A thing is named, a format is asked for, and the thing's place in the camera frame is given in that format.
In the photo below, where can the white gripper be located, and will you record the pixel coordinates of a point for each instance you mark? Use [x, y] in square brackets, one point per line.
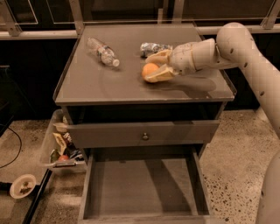
[181, 60]

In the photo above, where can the crushed foil snack bag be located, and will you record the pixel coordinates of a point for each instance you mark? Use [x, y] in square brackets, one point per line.
[148, 49]

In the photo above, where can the red apple in bin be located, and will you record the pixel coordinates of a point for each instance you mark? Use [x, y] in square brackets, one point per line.
[63, 158]

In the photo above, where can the open grey middle drawer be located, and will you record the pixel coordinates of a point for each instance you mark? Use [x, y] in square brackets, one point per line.
[145, 185]

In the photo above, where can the metal guard rail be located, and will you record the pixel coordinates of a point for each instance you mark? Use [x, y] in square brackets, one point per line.
[70, 19]

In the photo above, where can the yellow snack packet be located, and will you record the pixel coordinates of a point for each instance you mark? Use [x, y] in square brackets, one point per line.
[61, 142]

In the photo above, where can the clear plastic water bottle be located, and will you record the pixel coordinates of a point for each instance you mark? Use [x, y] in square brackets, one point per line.
[102, 52]

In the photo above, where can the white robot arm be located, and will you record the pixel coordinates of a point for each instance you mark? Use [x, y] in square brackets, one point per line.
[242, 166]

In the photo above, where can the closed grey top drawer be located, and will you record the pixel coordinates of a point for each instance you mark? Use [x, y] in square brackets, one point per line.
[124, 134]

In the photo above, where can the small white plate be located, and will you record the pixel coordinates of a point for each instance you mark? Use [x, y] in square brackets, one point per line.
[22, 186]

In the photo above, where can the brass drawer knob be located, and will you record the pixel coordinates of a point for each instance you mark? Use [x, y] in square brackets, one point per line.
[145, 137]

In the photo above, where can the grey drawer cabinet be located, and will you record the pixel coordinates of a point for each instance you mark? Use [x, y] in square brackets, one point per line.
[90, 92]

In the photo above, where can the orange fruit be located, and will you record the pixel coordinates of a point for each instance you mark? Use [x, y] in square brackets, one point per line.
[149, 68]

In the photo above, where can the clear plastic storage bin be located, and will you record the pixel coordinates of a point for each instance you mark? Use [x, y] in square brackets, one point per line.
[50, 148]

